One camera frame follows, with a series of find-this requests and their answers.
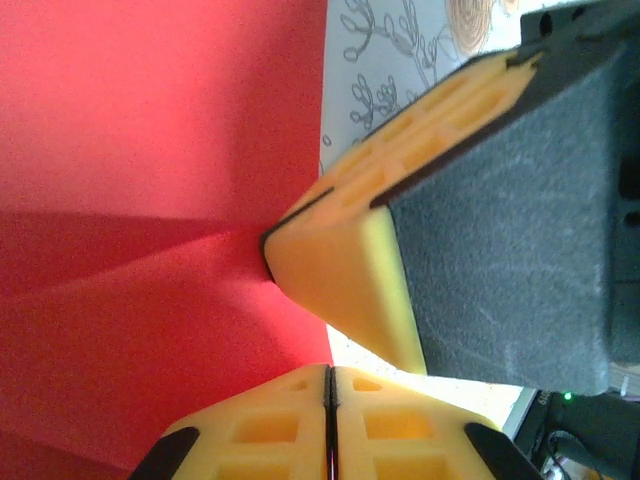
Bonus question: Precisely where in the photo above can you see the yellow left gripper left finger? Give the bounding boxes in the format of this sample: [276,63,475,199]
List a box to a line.
[128,364,333,480]

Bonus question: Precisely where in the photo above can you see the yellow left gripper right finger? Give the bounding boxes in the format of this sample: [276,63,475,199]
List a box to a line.
[331,365,547,480]

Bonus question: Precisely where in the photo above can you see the red paper sheet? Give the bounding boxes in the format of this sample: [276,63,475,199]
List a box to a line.
[0,0,335,480]

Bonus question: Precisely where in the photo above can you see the black right gripper wire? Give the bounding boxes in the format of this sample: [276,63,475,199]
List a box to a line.
[547,432,584,474]

